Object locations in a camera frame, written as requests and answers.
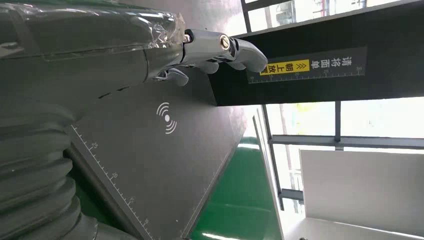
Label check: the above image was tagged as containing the green conveyor belt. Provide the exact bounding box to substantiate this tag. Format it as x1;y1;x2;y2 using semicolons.
190;137;282;240

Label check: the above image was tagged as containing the black inbound scanner machine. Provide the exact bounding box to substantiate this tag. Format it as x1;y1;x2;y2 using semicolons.
64;0;424;240

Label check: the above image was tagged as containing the aluminium conveyor frame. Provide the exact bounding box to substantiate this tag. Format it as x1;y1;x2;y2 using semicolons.
252;114;286;240

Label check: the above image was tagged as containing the dark window frame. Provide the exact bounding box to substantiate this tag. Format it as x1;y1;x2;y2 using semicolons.
240;0;424;212

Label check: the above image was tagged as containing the white flat panel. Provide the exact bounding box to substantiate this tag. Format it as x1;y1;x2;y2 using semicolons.
284;149;424;240

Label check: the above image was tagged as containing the black yellow ruler label sticker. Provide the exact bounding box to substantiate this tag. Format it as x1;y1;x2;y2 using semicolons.
246;46;368;84

